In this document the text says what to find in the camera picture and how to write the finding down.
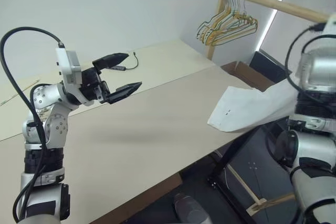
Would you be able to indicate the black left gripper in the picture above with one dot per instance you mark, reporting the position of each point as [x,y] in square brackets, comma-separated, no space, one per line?
[90,79]

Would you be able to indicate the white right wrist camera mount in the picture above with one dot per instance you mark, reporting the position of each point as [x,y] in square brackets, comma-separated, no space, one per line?
[331,24]

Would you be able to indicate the dark grey rounded shape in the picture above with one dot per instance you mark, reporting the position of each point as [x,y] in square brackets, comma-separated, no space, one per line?
[189,208]

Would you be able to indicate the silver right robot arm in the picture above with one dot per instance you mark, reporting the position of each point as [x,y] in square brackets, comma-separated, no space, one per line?
[317,64]

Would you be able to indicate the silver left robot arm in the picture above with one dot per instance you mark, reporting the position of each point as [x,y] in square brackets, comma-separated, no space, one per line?
[55,129]

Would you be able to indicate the brown cardboard box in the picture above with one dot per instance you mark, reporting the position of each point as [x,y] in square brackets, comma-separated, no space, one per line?
[252,74]

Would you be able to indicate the wooden clothes rack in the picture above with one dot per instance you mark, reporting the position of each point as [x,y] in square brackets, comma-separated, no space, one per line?
[275,3]

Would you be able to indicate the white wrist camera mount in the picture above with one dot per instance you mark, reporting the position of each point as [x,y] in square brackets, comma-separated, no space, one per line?
[331,24]
[63,61]

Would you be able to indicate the black flat panel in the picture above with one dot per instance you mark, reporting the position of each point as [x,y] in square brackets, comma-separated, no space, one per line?
[270,66]

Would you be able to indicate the white shorts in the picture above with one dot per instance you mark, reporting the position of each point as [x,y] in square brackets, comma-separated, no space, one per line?
[249,108]

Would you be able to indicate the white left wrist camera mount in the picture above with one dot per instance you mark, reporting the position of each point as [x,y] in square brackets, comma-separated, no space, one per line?
[63,61]

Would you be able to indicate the black metal table frame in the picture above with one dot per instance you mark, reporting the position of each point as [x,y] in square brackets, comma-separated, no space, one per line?
[231,155]

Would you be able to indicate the grey usb hub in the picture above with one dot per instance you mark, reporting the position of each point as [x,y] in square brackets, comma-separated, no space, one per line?
[120,67]

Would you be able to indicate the thin wooden stick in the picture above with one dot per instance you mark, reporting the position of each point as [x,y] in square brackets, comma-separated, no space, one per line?
[21,91]

